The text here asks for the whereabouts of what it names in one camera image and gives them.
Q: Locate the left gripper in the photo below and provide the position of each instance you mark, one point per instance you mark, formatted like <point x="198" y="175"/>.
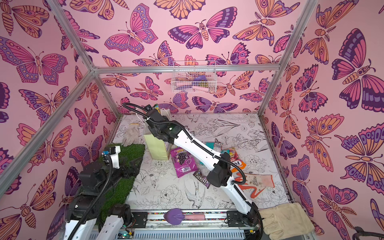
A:
<point x="132" y="171"/>

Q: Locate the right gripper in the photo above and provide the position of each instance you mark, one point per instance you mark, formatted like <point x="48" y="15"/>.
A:
<point x="156" y="111"/>

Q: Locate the purple grape gummy bag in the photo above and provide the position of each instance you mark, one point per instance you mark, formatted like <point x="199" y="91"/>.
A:
<point x="183" y="161"/>

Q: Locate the green fruit candy bag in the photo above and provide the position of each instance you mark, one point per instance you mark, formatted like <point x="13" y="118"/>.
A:
<point x="156" y="106"/>

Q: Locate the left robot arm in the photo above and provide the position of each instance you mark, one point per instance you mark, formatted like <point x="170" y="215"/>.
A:
<point x="97" y="179"/>

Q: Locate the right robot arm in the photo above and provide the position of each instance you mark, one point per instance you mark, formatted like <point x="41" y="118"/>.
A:
<point x="223" y="173"/>

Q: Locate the white paper bag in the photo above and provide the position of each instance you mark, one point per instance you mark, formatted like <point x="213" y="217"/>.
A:
<point x="159" y="150"/>

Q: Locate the teal mint candy bag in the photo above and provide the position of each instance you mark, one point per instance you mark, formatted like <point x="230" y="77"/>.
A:
<point x="216" y="145"/>

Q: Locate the orange Fox's fruits bag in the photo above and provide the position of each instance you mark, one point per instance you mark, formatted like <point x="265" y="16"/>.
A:
<point x="235" y="158"/>

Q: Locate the green artificial grass mat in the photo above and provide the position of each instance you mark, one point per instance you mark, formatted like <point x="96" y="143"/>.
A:
<point x="123" y="182"/>

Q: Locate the grey work glove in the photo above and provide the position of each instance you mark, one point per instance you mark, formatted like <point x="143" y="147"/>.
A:
<point x="131" y="135"/>

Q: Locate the dark M&M's chocolate packet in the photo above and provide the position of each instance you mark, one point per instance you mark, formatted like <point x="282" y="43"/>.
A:
<point x="201" y="178"/>

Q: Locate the purple tool in basket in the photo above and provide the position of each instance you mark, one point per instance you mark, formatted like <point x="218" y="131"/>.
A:
<point x="201" y="78"/>

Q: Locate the red coated garden glove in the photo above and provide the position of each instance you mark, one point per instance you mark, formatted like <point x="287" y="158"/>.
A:
<point x="256" y="184"/>

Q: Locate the beige leather glove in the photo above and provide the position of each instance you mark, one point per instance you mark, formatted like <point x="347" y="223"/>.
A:
<point x="286" y="221"/>

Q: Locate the white wire basket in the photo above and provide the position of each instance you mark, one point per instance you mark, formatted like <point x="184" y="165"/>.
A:
<point x="194" y="77"/>

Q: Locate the purple trowel pink handle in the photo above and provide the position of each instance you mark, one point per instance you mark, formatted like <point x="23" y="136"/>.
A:
<point x="176" y="216"/>

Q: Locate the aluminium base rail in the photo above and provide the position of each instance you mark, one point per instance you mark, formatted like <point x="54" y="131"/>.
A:
<point x="125" y="224"/>

